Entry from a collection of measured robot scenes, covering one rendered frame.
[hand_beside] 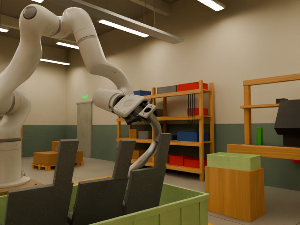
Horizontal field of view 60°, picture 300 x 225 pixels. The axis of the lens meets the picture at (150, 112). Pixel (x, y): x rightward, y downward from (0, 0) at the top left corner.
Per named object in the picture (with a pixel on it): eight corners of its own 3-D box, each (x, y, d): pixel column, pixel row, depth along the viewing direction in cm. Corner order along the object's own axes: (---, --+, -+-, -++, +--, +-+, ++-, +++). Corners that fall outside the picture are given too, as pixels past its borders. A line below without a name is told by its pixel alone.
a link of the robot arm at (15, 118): (-17, 142, 111) (-18, 86, 111) (14, 139, 129) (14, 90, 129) (7, 142, 108) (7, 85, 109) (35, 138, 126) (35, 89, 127)
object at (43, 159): (68, 163, 831) (68, 140, 836) (84, 165, 783) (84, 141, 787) (31, 168, 737) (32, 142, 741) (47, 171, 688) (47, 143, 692)
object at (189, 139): (201, 182, 554) (200, 79, 566) (115, 166, 769) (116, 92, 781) (214, 178, 592) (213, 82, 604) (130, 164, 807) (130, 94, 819)
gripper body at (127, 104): (106, 106, 96) (124, 113, 88) (125, 89, 100) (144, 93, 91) (116, 120, 100) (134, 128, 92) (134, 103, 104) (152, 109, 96)
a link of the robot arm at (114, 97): (104, 103, 97) (108, 105, 95) (120, 88, 100) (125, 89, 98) (114, 118, 102) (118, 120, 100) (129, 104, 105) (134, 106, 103)
